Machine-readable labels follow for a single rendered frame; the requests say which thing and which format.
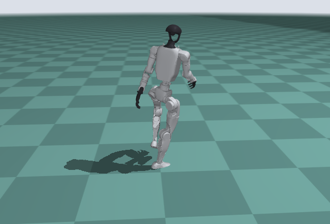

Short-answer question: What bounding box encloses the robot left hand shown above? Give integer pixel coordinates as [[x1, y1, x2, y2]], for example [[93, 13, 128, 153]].
[[136, 87, 144, 109]]

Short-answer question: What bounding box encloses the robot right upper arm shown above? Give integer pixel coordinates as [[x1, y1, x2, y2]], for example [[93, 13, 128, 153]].
[[178, 50, 190, 78]]

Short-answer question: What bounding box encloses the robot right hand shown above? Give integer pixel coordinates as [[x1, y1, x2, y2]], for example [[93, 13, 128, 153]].
[[188, 81, 196, 89]]

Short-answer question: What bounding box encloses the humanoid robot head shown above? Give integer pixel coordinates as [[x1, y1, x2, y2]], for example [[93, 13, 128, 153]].
[[163, 25, 182, 48]]

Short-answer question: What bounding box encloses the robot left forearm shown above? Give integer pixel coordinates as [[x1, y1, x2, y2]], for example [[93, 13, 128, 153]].
[[138, 66, 150, 92]]

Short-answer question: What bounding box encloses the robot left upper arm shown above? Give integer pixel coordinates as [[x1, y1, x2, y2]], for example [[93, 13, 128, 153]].
[[145, 46, 158, 74]]

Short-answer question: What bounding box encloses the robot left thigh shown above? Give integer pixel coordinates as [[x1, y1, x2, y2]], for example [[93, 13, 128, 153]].
[[148, 85, 162, 116]]

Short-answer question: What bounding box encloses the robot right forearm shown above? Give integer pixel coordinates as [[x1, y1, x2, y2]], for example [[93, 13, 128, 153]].
[[186, 71, 197, 83]]

